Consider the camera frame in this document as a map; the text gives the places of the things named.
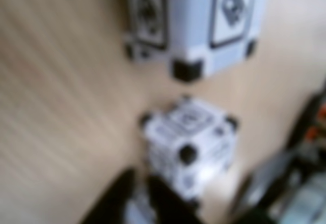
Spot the dark device with orange parts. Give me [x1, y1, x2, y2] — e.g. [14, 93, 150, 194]
[285, 81, 326, 163]

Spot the white cube layers symbol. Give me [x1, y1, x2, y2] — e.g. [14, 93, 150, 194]
[122, 0, 267, 82]

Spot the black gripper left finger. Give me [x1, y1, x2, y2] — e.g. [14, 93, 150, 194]
[78, 167, 139, 224]

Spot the white cube lamp symbol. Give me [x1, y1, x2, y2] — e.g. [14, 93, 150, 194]
[139, 95, 239, 206]

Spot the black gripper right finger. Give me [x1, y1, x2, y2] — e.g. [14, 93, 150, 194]
[147, 175, 206, 224]

